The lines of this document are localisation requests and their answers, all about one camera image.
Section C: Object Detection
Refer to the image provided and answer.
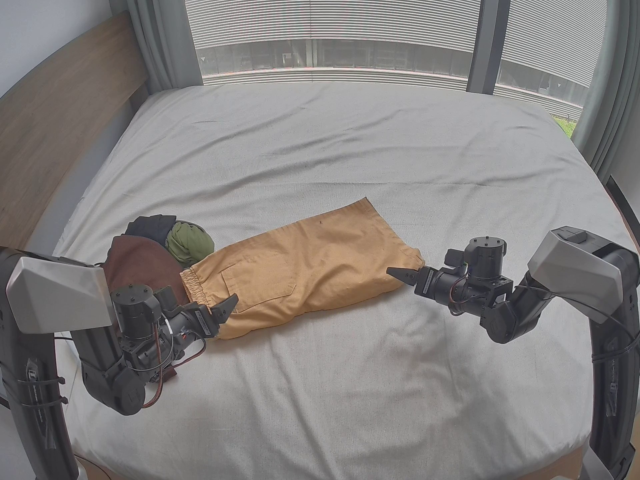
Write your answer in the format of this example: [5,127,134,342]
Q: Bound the brown garment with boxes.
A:
[102,235,188,383]

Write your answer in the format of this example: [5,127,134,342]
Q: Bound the grey-green curtain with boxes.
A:
[570,0,640,184]
[105,0,203,101]

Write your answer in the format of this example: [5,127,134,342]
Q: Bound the black garment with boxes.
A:
[125,214,178,258]

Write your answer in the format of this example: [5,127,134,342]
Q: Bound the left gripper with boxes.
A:
[171,293,240,342]

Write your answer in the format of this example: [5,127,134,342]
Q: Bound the window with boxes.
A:
[179,0,612,136]

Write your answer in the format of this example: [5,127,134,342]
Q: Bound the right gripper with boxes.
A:
[387,265,469,309]

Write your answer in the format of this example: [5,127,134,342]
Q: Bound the mustard yellow shorts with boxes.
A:
[180,196,426,341]

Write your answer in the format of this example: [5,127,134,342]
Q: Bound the olive green garment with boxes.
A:
[166,221,216,269]

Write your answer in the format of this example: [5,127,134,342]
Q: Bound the bed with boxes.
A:
[0,10,640,480]

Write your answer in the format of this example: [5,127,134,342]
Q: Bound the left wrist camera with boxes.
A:
[152,285,183,319]

